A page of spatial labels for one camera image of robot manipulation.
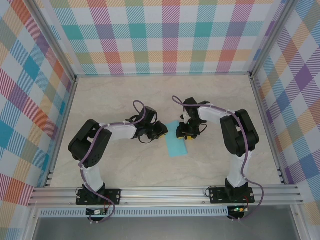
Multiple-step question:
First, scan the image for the teal cloth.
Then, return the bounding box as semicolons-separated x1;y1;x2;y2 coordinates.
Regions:
164;120;189;158

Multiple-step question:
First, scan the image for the grey metal sheet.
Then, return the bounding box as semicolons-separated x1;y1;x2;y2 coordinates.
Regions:
32;216;301;240

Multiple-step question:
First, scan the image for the left gripper thin black wire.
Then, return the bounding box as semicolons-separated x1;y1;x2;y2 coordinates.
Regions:
138;134;154;145

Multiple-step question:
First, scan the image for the gripper thin black wire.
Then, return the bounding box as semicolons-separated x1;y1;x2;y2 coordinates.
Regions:
138;134;154;145
198;121;209;135

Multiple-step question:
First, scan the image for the right gripper thin black wire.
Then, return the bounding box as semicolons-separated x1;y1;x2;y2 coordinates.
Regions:
198;121;209;135

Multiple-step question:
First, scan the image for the thin aluminium frame rail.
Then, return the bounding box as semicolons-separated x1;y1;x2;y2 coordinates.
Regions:
74;71;253;79

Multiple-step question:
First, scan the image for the wide aluminium frame beam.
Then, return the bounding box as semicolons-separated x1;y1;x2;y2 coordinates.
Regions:
27;184;305;207

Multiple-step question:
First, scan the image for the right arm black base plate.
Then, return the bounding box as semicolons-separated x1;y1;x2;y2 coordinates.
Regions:
209;186;255;205

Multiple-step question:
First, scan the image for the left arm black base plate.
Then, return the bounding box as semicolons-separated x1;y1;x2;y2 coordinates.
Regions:
75;188;123;206

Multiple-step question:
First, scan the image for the perforated metal cable tray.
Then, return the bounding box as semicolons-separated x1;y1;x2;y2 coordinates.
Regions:
38;206;230;218

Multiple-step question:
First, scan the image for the aluminium side rail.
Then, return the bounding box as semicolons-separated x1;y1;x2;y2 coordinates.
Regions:
249;74;288;186
43;77;79;188

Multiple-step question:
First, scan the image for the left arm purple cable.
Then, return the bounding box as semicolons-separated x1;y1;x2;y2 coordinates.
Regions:
77;100;147;225

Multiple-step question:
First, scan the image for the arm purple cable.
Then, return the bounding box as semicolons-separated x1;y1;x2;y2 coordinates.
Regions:
77;100;147;225
171;95;265;222

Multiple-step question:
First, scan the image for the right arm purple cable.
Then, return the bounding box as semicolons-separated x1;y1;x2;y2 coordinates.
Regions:
171;95;265;222

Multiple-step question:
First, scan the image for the aluminium upright post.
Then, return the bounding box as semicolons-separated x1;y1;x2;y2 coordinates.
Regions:
248;0;301;80
24;0;78;82

